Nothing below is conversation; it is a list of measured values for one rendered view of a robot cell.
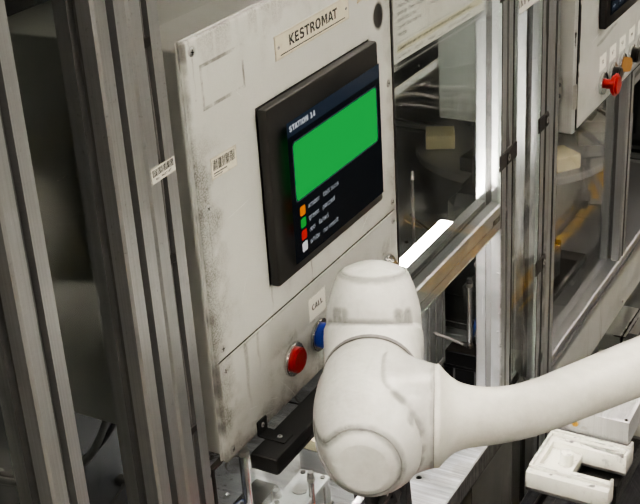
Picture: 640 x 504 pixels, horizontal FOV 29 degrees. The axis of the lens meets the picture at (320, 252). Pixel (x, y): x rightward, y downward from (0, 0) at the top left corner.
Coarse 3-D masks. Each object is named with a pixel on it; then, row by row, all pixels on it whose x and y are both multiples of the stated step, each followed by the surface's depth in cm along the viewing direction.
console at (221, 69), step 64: (256, 0) 129; (320, 0) 133; (384, 0) 147; (192, 64) 114; (256, 64) 124; (320, 64) 136; (384, 64) 150; (192, 128) 116; (256, 128) 127; (384, 128) 153; (192, 192) 119; (256, 192) 128; (384, 192) 156; (192, 256) 124; (256, 256) 131; (320, 256) 144; (384, 256) 159; (256, 320) 133; (320, 320) 146; (256, 384) 135
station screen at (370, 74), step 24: (336, 96) 135; (360, 96) 140; (312, 120) 132; (288, 144) 128; (360, 168) 144; (312, 192) 134; (336, 192) 139; (360, 192) 145; (312, 216) 135; (336, 216) 140; (312, 240) 136
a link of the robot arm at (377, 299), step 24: (360, 264) 134; (384, 264) 134; (336, 288) 133; (360, 288) 130; (384, 288) 130; (408, 288) 132; (336, 312) 132; (360, 312) 130; (384, 312) 130; (408, 312) 132; (336, 336) 131; (360, 336) 128; (384, 336) 128; (408, 336) 130
